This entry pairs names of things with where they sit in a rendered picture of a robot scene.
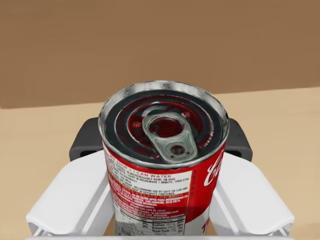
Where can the red and white can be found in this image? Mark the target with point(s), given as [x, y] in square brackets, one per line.
[163, 160]

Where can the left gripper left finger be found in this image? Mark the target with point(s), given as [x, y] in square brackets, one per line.
[75, 190]

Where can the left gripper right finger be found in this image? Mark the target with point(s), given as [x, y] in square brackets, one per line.
[252, 195]

